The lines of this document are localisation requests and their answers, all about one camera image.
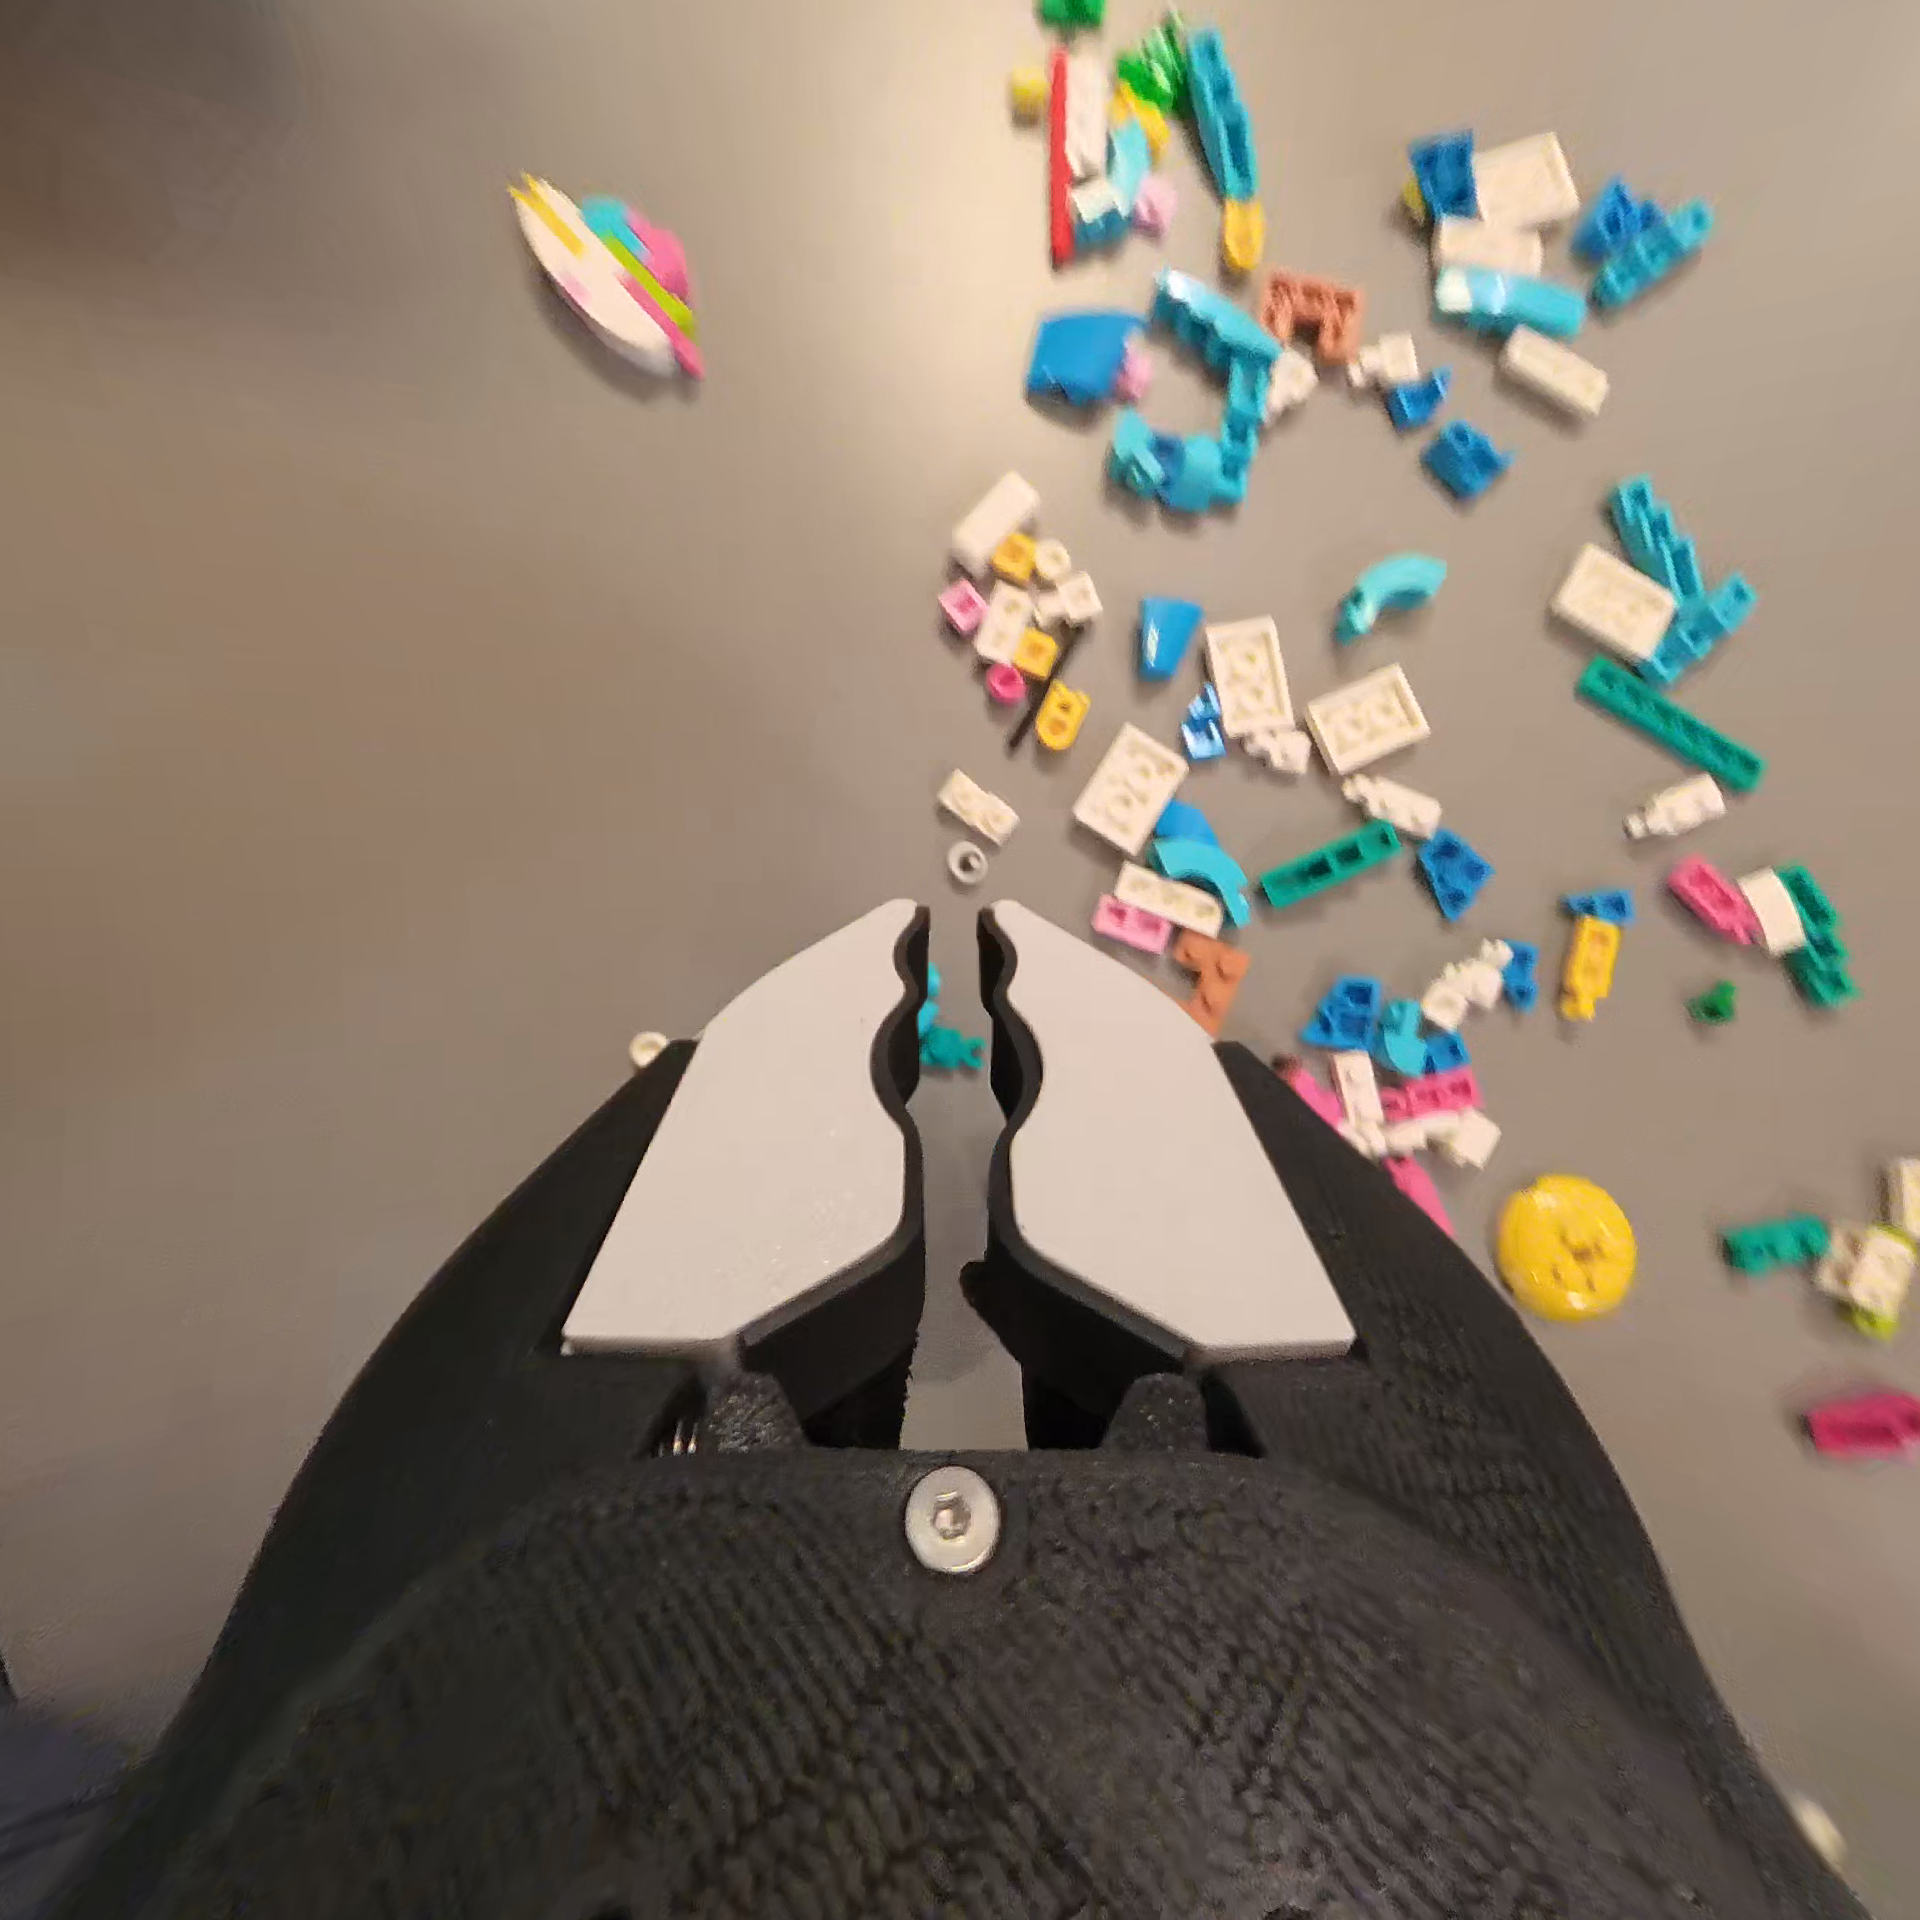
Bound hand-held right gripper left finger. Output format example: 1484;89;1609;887
561;896;936;1455

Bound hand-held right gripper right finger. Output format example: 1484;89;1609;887
961;896;1365;1455

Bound small teal lego figure part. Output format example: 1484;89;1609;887
915;968;990;1074

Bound pile of lego pieces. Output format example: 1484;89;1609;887
933;0;1920;1466

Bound white pink lego wing assembly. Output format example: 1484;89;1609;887
507;171;706;382

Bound yellow round lego dish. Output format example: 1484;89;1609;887
1494;1173;1641;1326

